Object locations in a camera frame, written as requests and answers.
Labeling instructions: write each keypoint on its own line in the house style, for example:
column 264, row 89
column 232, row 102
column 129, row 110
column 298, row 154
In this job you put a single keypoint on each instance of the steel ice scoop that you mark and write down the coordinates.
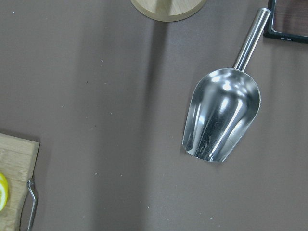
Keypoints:
column 224, row 103

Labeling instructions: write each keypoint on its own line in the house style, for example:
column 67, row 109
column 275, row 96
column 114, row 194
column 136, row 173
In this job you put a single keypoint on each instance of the wooden cup tree stand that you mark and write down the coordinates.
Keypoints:
column 168, row 10

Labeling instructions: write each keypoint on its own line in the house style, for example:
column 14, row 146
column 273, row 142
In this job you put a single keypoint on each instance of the bamboo cutting board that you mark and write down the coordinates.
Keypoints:
column 17, row 162

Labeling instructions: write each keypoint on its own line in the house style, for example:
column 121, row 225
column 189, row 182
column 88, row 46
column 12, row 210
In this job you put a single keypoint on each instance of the lemon slice near handle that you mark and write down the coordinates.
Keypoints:
column 4, row 187

